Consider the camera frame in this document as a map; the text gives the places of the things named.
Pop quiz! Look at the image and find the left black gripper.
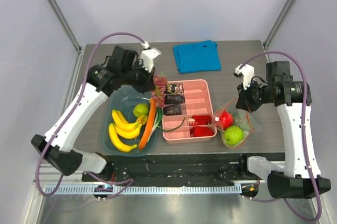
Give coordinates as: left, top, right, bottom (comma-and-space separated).
122, 60, 156, 95

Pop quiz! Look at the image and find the green grape bunch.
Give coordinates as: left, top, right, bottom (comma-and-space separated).
232, 111, 251, 131

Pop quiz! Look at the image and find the red pepper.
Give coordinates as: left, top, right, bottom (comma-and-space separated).
219, 111, 234, 130

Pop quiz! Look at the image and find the clear zip top bag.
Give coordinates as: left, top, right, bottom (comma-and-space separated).
213, 99, 262, 148

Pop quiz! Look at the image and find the green apple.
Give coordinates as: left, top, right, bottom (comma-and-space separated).
223, 126, 245, 146

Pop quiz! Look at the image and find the purple grape bunch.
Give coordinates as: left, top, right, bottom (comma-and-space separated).
151, 73, 167, 108

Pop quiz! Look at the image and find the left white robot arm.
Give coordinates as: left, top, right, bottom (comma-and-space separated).
31, 45, 161, 181

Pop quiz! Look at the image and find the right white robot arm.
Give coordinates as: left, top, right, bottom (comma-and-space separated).
234, 61, 331, 199

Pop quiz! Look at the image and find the teal plastic fruit bin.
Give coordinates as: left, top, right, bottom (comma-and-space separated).
101, 85, 160, 157

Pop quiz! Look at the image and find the yellow green bell pepper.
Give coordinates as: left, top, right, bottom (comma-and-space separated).
133, 104, 149, 125

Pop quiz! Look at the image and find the orange carrot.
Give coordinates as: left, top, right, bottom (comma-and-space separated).
138, 98, 156, 150

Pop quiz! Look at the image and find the yellow banana upper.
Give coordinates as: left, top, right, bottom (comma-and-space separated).
112, 110, 142, 131

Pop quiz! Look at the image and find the yellow banana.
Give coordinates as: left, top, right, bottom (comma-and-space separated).
114, 123, 142, 139
112, 110, 142, 131
108, 124, 137, 152

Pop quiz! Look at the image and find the pink divided organizer tray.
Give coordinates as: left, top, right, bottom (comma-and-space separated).
163, 79, 217, 144

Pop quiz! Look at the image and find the green onion stalk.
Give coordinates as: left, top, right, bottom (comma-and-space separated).
152, 108, 186, 132

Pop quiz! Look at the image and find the rose pattern rolled sock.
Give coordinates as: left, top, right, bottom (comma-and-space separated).
165, 84, 184, 94

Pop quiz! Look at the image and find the dark floral rolled sock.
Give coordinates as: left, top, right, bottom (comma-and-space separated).
164, 94, 185, 105

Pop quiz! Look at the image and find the blue folded cloth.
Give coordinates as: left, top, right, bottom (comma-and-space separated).
173, 40, 222, 74

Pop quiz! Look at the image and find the yellow banana middle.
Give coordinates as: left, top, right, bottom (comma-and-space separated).
114, 123, 142, 139

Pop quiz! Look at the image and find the dotted dark rolled sock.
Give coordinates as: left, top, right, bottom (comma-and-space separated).
163, 104, 182, 116

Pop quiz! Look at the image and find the yellow banana lower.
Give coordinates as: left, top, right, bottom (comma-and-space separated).
108, 124, 137, 152

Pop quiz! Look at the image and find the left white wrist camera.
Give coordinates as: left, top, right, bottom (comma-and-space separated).
140, 41, 161, 73

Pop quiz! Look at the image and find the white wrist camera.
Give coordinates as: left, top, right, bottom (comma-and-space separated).
233, 64, 255, 90
140, 41, 161, 73

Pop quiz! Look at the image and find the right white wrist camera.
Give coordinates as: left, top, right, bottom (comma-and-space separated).
233, 64, 255, 90

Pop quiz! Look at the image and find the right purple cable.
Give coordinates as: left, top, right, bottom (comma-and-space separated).
241, 50, 322, 221

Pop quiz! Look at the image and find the purple cable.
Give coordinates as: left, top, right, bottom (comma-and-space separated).
35, 32, 148, 200
241, 50, 322, 221

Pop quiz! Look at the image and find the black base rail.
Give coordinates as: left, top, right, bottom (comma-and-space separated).
81, 152, 286, 187

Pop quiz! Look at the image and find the slotted cable duct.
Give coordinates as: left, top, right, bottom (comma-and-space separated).
55, 184, 242, 195

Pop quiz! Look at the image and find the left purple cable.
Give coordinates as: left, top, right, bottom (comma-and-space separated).
35, 32, 148, 200

